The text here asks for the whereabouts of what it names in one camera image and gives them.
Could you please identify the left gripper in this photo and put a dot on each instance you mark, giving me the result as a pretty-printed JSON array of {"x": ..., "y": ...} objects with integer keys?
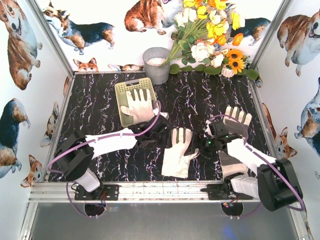
[{"x": 163, "y": 128}]

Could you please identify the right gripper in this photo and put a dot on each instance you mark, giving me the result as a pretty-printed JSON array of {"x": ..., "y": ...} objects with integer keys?
[{"x": 202, "y": 146}]

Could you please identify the white work glove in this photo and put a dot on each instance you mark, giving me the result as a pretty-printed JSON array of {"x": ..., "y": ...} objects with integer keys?
[{"x": 175, "y": 163}]

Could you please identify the white grey glove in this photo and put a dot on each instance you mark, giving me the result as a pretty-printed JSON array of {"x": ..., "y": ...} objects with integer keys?
[
  {"x": 139, "y": 107},
  {"x": 237, "y": 121},
  {"x": 231, "y": 165}
]

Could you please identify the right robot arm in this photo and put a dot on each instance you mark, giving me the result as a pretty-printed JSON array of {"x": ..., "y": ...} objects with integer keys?
[{"x": 272, "y": 181}]

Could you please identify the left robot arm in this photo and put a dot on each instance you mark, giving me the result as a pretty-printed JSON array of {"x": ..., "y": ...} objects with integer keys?
[{"x": 75, "y": 154}]

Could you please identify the yellow-green storage basket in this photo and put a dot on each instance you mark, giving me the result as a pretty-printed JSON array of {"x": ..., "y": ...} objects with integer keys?
[{"x": 120, "y": 91}]

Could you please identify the grey metal bucket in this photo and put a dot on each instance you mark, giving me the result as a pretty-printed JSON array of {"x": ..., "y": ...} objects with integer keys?
[{"x": 155, "y": 65}]

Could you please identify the artificial flower bouquet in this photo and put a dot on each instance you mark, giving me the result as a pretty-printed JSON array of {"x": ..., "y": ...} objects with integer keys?
[{"x": 207, "y": 35}]

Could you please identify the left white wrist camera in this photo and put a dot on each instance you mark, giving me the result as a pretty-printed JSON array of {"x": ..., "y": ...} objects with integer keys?
[{"x": 165, "y": 115}]

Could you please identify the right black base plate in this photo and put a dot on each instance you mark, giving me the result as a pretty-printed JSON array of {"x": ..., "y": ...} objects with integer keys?
[{"x": 217, "y": 192}]

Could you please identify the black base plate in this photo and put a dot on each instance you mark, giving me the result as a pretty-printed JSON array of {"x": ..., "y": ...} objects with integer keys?
[
  {"x": 108, "y": 192},
  {"x": 217, "y": 192}
]

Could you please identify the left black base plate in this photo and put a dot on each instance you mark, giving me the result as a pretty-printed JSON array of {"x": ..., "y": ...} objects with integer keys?
[{"x": 108, "y": 192}]

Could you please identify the aluminium front rail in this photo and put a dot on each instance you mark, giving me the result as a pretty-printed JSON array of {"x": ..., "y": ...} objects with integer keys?
[{"x": 133, "y": 192}]

